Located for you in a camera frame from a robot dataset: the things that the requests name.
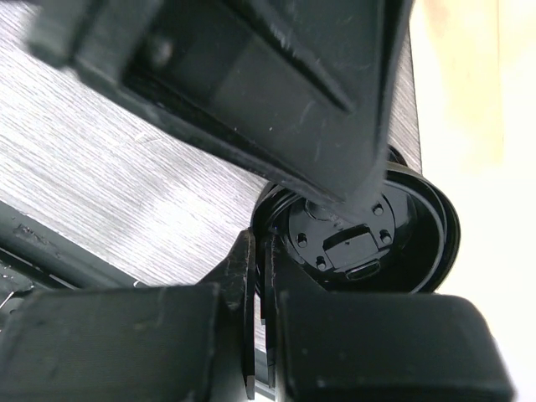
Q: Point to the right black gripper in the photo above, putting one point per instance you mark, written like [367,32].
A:
[298,92]

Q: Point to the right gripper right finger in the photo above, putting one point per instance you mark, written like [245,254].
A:
[354,346]

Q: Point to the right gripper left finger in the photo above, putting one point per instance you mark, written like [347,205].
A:
[172,343]

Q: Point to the black plastic cup lid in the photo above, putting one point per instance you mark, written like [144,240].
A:
[333,249]

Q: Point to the printed paper takeout bag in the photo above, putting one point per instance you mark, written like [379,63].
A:
[475,88]

